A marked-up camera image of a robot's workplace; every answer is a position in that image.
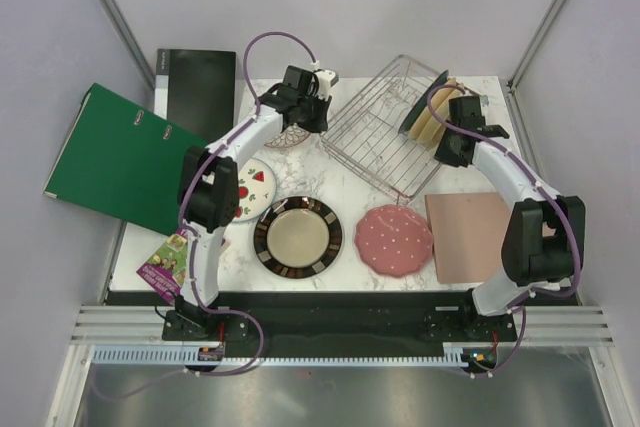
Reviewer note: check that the left aluminium frame post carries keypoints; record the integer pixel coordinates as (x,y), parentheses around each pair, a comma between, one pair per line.
(129,41)

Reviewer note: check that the pink cutting board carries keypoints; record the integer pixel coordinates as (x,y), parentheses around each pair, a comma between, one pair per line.
(468,231)

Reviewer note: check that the black binder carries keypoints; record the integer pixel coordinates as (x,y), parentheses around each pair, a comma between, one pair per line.
(196,90)

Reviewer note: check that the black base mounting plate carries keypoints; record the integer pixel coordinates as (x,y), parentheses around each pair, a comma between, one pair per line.
(383,322)

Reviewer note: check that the brown floral pattern plate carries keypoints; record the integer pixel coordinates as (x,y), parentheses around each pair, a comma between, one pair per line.
(290,137)

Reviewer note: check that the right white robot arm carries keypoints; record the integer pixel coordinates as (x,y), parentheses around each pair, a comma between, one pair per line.
(543,248)

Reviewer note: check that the aluminium frame post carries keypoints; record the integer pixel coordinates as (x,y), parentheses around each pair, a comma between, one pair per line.
(541,33)
(129,41)

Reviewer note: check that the dark teal plate in rack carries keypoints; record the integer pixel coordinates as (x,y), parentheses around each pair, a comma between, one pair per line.
(421,103)

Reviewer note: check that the purple children's book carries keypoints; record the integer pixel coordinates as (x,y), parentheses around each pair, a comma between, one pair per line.
(167,270)

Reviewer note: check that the wire dish rack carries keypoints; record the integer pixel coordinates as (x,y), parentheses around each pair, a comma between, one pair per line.
(366,134)

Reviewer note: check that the green ring binder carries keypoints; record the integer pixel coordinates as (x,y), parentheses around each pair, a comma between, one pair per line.
(122,160)

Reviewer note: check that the aluminium front rail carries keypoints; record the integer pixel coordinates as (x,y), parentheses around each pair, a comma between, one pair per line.
(546,326)

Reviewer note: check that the pink polka dot plate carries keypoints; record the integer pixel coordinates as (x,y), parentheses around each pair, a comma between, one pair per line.
(393,241)

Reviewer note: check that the black rimmed beige plate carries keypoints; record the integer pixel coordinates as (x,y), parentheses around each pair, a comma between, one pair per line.
(298,237)

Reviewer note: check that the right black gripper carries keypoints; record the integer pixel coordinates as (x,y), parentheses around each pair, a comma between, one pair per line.
(442,155)

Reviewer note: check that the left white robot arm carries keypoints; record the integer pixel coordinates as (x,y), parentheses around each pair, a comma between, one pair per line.
(208,193)

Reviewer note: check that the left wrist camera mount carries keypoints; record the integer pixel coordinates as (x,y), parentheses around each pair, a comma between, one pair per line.
(324,80)

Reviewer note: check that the white slotted cable duct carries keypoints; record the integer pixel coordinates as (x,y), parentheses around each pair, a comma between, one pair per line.
(443,355)

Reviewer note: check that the cream plate in rack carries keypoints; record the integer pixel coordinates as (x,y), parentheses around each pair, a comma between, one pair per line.
(426,126)

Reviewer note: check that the white strawberry pattern plate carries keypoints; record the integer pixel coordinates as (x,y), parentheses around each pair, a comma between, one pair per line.
(257,190)

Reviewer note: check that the right aluminium frame post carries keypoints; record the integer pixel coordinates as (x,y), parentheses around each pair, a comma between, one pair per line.
(541,33)

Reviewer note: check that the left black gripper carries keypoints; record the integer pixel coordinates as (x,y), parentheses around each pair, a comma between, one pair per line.
(322,123)

